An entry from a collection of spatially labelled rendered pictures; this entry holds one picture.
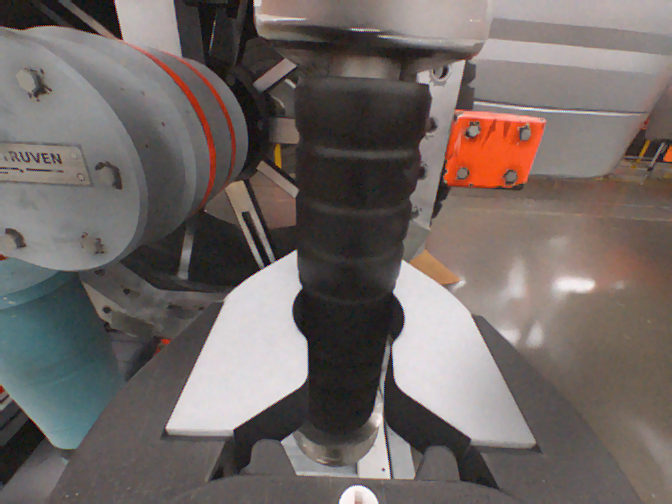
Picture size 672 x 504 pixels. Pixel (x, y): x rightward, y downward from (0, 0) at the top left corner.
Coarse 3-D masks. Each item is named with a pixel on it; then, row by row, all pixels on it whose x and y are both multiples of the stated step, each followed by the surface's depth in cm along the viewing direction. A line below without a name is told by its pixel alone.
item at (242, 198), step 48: (0, 0) 29; (48, 0) 32; (96, 0) 39; (240, 0) 30; (240, 48) 33; (240, 96) 38; (288, 144) 38; (240, 192) 41; (288, 192) 41; (192, 240) 44; (240, 240) 60; (288, 240) 59; (192, 288) 46
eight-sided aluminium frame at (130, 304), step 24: (432, 72) 25; (456, 72) 25; (432, 96) 26; (456, 96) 26; (432, 120) 30; (432, 144) 27; (432, 168) 29; (432, 192) 30; (408, 240) 32; (120, 264) 41; (96, 288) 36; (120, 288) 41; (144, 288) 42; (120, 312) 38; (144, 312) 39; (168, 312) 39; (192, 312) 39; (144, 336) 40; (168, 336) 40
